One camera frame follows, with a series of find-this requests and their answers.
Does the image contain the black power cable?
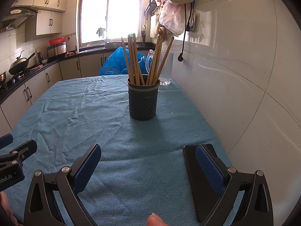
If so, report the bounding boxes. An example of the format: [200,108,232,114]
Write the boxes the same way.
[177,3,192,63]

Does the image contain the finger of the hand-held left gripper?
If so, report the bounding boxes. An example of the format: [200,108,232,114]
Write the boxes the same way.
[0,139,38,170]
[0,133,13,150]

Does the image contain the beige base cabinets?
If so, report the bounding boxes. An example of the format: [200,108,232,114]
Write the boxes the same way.
[0,49,118,130]

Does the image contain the blue plastic bag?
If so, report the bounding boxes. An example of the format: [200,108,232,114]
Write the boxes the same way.
[99,47,149,76]

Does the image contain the white cutting board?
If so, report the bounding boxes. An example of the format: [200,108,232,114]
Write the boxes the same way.
[150,16,158,38]

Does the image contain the steel sink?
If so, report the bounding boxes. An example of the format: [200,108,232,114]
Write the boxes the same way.
[79,41,123,52]

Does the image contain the translucent pink plastic bag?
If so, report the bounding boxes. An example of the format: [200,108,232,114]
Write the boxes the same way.
[156,1,187,38]

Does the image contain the person's left hand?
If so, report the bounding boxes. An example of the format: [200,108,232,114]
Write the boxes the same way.
[0,192,18,226]

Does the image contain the bunch of wooden chopsticks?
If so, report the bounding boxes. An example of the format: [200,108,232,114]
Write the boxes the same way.
[121,33,175,86]

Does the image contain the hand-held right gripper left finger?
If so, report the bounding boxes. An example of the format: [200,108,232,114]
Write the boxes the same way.
[24,144,102,226]

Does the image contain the silver rice cooker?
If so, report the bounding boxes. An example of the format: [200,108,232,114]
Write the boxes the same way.
[46,42,68,59]

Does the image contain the blue tablecloth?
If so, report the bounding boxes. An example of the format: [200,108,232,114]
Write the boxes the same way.
[0,74,245,226]

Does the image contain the black kitchen countertop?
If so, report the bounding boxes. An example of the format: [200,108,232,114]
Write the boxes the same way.
[0,41,151,105]

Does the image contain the clear glass pitcher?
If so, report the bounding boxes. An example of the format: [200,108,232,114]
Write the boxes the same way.
[145,49,174,86]

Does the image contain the beige wall cabinet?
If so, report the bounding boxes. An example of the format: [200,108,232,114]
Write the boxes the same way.
[25,11,63,42]

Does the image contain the kitchen window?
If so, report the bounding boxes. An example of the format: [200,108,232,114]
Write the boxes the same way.
[76,0,148,50]

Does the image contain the black wok with lid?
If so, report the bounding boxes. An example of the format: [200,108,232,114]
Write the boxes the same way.
[9,50,37,75]

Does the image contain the dark perforated chopstick holder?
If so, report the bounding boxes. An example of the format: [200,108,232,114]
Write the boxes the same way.
[126,75,161,121]

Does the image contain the wall-mounted metal rack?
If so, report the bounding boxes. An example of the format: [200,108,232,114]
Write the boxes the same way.
[143,0,163,16]

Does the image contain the steel range hood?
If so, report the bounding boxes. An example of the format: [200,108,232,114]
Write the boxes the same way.
[0,6,41,33]

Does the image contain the person's right hand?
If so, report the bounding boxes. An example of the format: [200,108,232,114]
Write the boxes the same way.
[147,212,169,226]

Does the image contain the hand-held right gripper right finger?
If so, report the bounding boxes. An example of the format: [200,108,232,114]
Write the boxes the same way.
[183,144,274,226]

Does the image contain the black gas stove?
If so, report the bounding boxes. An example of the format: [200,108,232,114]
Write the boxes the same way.
[3,72,30,86]

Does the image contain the red plastic basin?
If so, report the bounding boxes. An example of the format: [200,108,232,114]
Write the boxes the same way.
[49,37,67,47]

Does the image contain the white wall socket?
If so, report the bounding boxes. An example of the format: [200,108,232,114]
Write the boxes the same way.
[189,12,200,33]

